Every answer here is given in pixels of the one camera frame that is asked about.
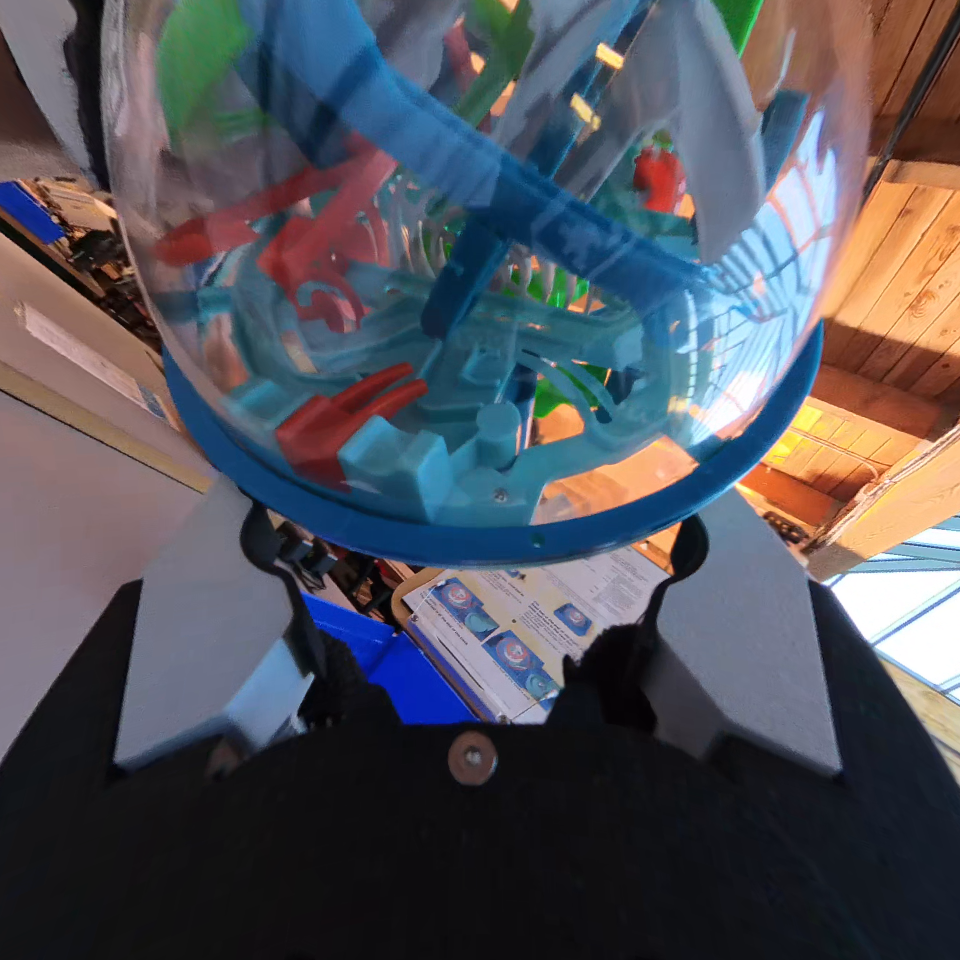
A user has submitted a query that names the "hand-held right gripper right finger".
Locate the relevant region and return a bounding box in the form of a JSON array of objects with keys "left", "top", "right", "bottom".
[{"left": 632, "top": 489, "right": 844, "bottom": 777}]

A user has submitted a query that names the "clear plastic maze ball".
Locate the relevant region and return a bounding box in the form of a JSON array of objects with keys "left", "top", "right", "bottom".
[{"left": 99, "top": 0, "right": 877, "bottom": 569}]

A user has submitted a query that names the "white instruction sheet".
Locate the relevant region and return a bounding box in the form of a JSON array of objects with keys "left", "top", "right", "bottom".
[{"left": 399, "top": 546, "right": 670, "bottom": 726}]

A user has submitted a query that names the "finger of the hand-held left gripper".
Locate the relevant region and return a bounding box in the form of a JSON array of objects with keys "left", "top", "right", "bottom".
[
  {"left": 497, "top": 0, "right": 768, "bottom": 265},
  {"left": 0, "top": 0, "right": 115, "bottom": 189}
]

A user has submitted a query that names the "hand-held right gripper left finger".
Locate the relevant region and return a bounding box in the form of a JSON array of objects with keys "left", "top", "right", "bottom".
[{"left": 112, "top": 474, "right": 329, "bottom": 770}]

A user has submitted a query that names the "glass window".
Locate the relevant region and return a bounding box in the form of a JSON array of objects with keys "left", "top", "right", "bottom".
[{"left": 821, "top": 516, "right": 960, "bottom": 708}]

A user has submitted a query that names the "small blue plastic bin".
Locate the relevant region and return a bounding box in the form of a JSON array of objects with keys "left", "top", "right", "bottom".
[{"left": 0, "top": 180, "right": 66, "bottom": 246}]

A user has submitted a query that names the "white paper label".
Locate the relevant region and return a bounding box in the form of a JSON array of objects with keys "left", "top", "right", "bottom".
[{"left": 13, "top": 300, "right": 179, "bottom": 434}]

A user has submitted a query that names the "large blue plastic bin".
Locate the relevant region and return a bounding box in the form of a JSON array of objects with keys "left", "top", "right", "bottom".
[{"left": 300, "top": 591, "right": 483, "bottom": 726}]

